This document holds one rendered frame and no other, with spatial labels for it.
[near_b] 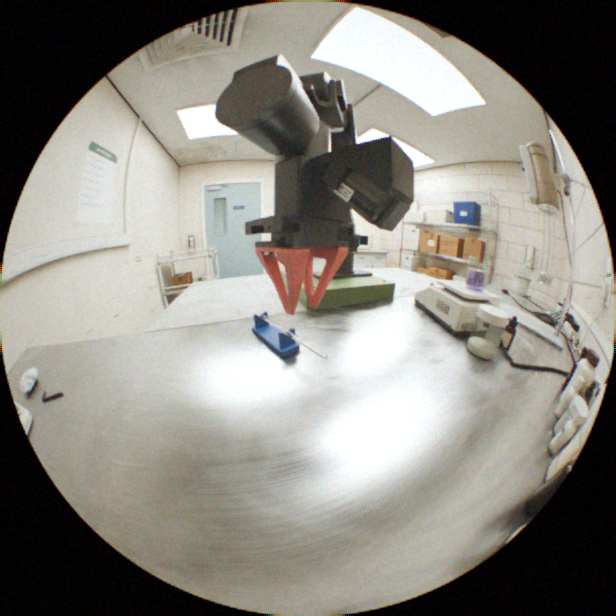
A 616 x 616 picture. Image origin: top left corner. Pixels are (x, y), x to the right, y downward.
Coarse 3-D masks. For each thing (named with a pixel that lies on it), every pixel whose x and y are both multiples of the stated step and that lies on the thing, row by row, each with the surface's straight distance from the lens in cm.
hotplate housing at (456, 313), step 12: (432, 288) 47; (444, 288) 47; (420, 300) 52; (432, 300) 47; (444, 300) 43; (456, 300) 41; (468, 300) 42; (480, 300) 45; (432, 312) 47; (444, 312) 43; (456, 312) 40; (468, 312) 40; (444, 324) 43; (456, 324) 40; (468, 324) 42
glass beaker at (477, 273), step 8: (472, 256) 42; (472, 264) 43; (480, 264) 42; (488, 264) 44; (472, 272) 43; (480, 272) 43; (488, 272) 44; (472, 280) 43; (480, 280) 43; (472, 288) 43; (480, 288) 43
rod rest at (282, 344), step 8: (264, 312) 32; (256, 320) 31; (264, 320) 32; (256, 328) 32; (264, 328) 32; (272, 328) 32; (264, 336) 29; (272, 336) 29; (280, 336) 25; (288, 336) 26; (272, 344) 27; (280, 344) 26; (288, 344) 26; (296, 344) 27; (280, 352) 26; (288, 352) 26
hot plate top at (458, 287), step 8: (440, 280) 47; (448, 280) 50; (448, 288) 43; (456, 288) 41; (464, 288) 44; (464, 296) 39; (472, 296) 40; (480, 296) 42; (488, 296) 44; (496, 296) 47
